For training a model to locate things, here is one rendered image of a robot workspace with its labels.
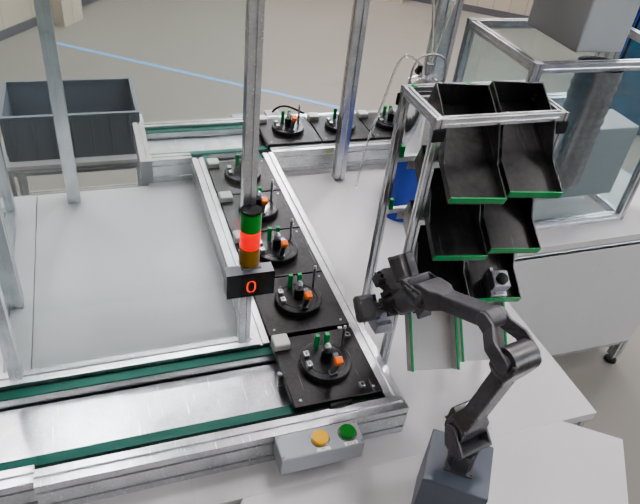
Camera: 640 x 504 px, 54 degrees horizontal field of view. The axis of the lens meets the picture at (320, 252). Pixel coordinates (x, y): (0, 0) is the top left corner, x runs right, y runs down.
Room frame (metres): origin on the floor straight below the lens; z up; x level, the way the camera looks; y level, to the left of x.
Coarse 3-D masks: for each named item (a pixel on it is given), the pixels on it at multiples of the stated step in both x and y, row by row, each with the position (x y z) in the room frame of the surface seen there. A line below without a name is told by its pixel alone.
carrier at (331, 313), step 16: (320, 272) 1.54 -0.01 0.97; (288, 288) 1.42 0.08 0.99; (320, 288) 1.46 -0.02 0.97; (256, 304) 1.37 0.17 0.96; (272, 304) 1.36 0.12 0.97; (288, 304) 1.35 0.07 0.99; (320, 304) 1.37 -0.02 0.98; (336, 304) 1.40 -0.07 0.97; (272, 320) 1.30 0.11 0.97; (288, 320) 1.30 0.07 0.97; (304, 320) 1.31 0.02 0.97; (320, 320) 1.32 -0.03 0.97; (336, 320) 1.33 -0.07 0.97; (288, 336) 1.26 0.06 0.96
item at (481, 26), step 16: (464, 32) 2.44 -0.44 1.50; (480, 32) 2.34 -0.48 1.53; (464, 48) 2.41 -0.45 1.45; (512, 48) 2.15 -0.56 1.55; (528, 64) 2.06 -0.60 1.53; (544, 64) 2.03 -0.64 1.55; (560, 64) 2.05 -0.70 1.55; (576, 64) 2.08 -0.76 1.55; (592, 64) 2.10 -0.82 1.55; (608, 64) 2.13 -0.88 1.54; (624, 64) 2.16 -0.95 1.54; (528, 80) 2.03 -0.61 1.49; (624, 208) 2.28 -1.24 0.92; (544, 224) 2.13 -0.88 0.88; (560, 224) 2.16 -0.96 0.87; (576, 224) 2.19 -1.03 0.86
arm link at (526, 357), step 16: (512, 352) 0.80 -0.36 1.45; (528, 352) 0.80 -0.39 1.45; (512, 368) 0.78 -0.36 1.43; (528, 368) 0.79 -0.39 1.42; (496, 384) 0.81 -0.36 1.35; (512, 384) 0.81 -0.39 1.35; (480, 400) 0.82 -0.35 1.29; (496, 400) 0.82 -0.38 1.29; (448, 416) 0.86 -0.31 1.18; (464, 416) 0.84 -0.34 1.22; (480, 416) 0.82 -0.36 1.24; (464, 432) 0.81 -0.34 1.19; (480, 432) 0.84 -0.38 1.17
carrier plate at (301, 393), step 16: (304, 336) 1.25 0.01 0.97; (320, 336) 1.26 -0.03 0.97; (336, 336) 1.27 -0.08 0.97; (352, 336) 1.27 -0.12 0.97; (288, 352) 1.18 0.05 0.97; (352, 352) 1.21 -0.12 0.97; (288, 368) 1.12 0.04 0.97; (352, 368) 1.15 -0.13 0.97; (368, 368) 1.16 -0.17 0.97; (288, 384) 1.07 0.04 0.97; (304, 384) 1.08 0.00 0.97; (320, 384) 1.08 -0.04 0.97; (336, 384) 1.09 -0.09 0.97; (352, 384) 1.10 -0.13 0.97; (368, 384) 1.10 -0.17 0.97; (304, 400) 1.03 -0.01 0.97; (320, 400) 1.03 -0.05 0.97; (336, 400) 1.04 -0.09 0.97; (352, 400) 1.06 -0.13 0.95
